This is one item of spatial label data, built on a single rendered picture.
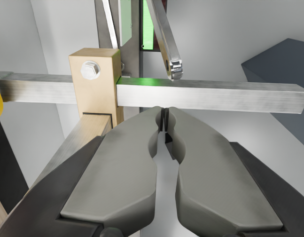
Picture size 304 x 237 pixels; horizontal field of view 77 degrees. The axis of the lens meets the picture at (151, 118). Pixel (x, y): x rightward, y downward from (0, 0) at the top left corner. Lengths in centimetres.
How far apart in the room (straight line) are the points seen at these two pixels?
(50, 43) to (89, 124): 33
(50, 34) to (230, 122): 112
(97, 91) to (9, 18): 27
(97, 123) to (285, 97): 23
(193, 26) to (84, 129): 94
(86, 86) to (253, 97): 21
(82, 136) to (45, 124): 34
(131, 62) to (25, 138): 28
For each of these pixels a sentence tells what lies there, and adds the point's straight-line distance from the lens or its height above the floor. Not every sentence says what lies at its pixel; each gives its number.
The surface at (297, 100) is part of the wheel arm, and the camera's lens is 30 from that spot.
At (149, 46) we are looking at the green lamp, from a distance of 38.
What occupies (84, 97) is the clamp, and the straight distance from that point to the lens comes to 25.
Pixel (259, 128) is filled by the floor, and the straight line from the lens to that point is 144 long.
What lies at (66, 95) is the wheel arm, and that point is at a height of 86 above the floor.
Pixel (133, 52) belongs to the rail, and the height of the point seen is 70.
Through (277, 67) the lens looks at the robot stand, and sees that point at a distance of 101.
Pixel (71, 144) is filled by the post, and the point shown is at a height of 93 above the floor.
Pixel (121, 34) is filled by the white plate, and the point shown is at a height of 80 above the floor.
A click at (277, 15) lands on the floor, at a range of 122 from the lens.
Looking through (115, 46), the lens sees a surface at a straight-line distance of 39.
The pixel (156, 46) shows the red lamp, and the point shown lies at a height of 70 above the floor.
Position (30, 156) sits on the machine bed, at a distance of 51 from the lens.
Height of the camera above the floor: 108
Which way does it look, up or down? 60 degrees down
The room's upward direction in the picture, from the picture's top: 176 degrees counter-clockwise
